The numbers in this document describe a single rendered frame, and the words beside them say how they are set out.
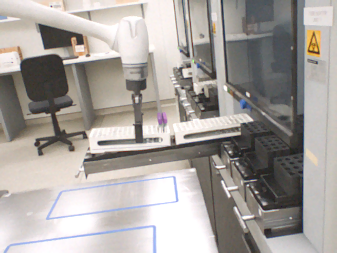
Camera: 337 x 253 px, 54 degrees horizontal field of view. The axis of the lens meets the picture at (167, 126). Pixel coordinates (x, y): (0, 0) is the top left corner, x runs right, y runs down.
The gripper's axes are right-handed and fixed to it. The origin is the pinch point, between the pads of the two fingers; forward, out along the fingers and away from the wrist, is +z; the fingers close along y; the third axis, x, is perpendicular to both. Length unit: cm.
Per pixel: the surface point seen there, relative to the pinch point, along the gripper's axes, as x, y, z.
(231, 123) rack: 34.5, 4.7, -2.9
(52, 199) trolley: -25.0, 33.3, 7.3
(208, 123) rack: 26.6, 0.5, -2.0
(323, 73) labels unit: 35, 62, -31
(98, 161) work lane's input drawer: -15.4, 6.8, 8.2
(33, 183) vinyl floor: -100, -153, 97
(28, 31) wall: -148, -350, -27
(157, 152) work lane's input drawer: 6.3, 6.8, 6.1
